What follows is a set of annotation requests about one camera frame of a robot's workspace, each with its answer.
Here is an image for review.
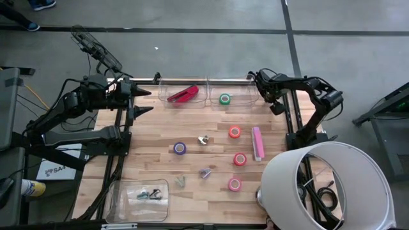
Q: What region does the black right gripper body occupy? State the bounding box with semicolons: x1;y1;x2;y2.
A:
255;68;288;103

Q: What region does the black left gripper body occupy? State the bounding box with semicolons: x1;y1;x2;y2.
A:
108;78;135;127

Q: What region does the clear plastic bin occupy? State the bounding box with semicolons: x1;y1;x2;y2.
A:
158;76;210;109
207;75;259;111

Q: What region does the pink stapler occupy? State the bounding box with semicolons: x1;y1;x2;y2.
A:
251;126;266;162

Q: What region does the red stapler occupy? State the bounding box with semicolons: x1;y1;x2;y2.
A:
166;84;200;104

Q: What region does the purple tape roll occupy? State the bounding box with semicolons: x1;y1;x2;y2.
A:
173;141;187;156

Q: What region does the orange tape roll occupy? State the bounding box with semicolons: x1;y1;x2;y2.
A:
228;125;242;139

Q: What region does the red tape roll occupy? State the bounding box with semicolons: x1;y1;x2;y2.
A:
233;152;247;167

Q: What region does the pink tape roll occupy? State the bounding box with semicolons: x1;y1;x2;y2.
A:
228;177;243;192

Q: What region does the white lamp shade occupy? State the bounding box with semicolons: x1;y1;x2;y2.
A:
260;141;397;230

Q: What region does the silver lamp base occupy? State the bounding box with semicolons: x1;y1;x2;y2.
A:
255;187;268;210

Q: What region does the black diagonal beam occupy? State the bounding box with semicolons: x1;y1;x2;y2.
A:
11;131;87;172

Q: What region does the clear rounded plastic tub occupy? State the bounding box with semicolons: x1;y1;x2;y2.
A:
104;178;170;224

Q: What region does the white labelled box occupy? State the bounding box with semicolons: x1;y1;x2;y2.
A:
35;142;83;181

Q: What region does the black metal cart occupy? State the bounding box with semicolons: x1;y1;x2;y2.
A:
351;81;409;181

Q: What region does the person's shoe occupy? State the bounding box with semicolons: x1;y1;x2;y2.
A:
31;0;57;12
24;20;41;32

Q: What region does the grey equipment panel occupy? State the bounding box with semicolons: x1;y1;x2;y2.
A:
0;147;26;227
0;66;22;151

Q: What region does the white metal bar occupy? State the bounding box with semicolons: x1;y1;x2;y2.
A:
100;223;138;230

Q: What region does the yellow white spray can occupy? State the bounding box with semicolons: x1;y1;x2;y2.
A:
20;178;47;197

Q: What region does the person's leg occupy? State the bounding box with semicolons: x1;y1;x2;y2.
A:
0;0;33;28

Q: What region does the black aluminium table frame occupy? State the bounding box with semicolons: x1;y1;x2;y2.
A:
75;78;343;230

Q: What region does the black wire fan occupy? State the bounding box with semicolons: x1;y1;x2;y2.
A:
70;24;134;80

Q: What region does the yellow cable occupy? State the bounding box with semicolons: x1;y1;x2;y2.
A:
0;66;50;111

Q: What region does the coiled black cable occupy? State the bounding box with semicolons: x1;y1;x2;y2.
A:
316;180;339;211

